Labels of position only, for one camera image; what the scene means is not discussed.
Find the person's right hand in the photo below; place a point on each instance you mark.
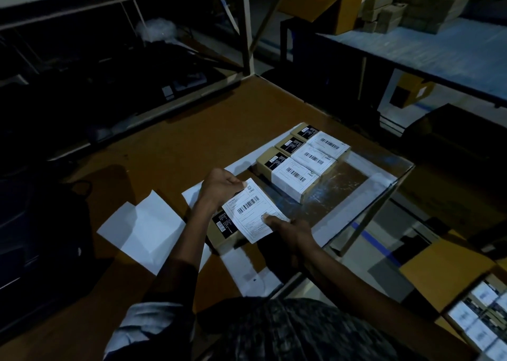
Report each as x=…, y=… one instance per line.
x=295, y=234

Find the person's left hand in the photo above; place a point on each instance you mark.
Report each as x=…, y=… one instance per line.
x=217, y=186

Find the person's left thumb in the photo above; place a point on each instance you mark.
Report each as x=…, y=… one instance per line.
x=233, y=194

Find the person's right fingers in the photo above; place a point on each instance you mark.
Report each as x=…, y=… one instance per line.
x=277, y=220

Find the white barcode shipping label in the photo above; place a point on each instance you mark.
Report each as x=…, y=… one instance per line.
x=253, y=210

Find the person's left forearm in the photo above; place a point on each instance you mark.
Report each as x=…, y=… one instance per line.
x=180, y=250

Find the person's right forearm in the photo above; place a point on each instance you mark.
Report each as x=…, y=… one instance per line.
x=376, y=297

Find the small unlabelled tan box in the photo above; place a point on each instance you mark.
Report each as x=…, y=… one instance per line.
x=225, y=234

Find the tan box with white label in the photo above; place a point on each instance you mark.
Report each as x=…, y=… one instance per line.
x=313, y=156
x=289, y=174
x=326, y=143

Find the flat white backing paper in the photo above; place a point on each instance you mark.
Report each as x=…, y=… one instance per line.
x=247, y=271

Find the folded white backing paper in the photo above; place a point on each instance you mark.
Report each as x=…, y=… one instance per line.
x=138, y=230

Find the person's dark patterned clothing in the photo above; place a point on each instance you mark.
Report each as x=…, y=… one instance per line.
x=285, y=333

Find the open brown cardboard carton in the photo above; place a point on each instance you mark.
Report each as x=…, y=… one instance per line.
x=447, y=265

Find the clear plastic bag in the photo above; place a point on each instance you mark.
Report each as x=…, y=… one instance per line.
x=156, y=29

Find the dark metal shelf rack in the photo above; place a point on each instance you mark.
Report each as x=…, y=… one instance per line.
x=99, y=67

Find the small brown cardboard carton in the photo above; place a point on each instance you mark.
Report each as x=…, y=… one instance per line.
x=412, y=91

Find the black bag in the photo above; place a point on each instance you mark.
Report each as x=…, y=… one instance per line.
x=43, y=250

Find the large yellow-brown cardboard carton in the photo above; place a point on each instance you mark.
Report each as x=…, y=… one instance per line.
x=340, y=0

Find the group of labelled boxes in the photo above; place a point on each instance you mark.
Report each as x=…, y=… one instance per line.
x=481, y=313

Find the blue-topped metal table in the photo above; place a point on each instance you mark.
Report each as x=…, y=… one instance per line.
x=427, y=51

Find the stack of tan boxes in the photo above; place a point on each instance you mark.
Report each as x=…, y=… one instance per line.
x=416, y=4

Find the white metal rack frame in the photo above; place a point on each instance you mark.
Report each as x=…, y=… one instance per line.
x=245, y=24

